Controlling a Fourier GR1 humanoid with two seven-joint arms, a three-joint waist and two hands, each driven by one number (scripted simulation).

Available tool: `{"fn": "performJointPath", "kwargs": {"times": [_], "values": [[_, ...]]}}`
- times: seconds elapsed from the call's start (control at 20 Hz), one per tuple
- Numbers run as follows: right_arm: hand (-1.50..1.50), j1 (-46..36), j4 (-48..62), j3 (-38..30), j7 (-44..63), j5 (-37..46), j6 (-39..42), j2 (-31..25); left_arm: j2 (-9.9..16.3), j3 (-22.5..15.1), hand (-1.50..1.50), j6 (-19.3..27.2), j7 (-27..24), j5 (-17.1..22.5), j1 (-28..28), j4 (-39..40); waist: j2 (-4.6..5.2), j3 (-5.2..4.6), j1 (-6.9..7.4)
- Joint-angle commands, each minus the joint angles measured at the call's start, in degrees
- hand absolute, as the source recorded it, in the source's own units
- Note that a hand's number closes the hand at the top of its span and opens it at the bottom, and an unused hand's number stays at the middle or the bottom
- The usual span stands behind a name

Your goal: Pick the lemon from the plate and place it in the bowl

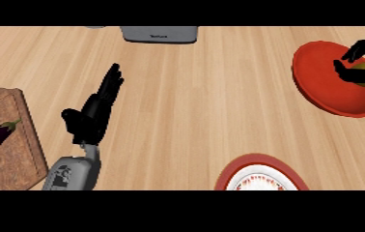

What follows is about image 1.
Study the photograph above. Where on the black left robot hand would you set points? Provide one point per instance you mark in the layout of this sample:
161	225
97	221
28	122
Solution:
97	108

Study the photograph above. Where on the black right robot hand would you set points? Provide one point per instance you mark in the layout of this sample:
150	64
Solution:
350	73

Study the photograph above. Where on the yellow lemon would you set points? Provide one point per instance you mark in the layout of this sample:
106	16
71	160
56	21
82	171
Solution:
359	65

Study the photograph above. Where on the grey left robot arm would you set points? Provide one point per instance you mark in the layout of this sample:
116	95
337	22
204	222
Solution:
72	173

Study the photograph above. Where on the red plate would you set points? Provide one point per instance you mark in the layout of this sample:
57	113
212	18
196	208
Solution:
320	79

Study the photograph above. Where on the red and white bowl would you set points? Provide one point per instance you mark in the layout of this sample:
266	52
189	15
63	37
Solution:
261	176

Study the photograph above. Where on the purple eggplant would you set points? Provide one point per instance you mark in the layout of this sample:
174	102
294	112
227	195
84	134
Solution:
5	129

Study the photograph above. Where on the brown wooden cutting board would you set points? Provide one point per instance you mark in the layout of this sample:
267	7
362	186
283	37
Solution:
16	145

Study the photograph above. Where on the grey appliance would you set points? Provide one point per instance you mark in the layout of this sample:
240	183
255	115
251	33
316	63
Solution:
158	34

